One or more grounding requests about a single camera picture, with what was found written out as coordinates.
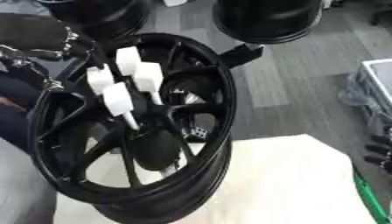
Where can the black oval stand part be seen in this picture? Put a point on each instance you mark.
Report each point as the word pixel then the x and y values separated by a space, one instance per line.
pixel 157 150

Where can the black stand bracket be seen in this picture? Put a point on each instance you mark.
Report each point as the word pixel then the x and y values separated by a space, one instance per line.
pixel 242 55

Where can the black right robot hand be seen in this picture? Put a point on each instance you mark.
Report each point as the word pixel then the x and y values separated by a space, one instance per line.
pixel 380 151

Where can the black spoked wheel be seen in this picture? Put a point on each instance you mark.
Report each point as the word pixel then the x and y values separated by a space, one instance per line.
pixel 212 163

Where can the white pin with stem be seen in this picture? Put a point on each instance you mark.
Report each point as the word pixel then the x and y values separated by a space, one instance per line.
pixel 99 79
pixel 148 77
pixel 118 99
pixel 127 59

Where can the clear plastic bag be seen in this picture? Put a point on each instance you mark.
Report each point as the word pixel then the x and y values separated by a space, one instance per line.
pixel 357 97

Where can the green strip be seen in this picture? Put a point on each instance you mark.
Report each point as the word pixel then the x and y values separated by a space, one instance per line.
pixel 370 195

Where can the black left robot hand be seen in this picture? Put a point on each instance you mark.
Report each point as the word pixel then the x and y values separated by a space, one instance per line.
pixel 35 32

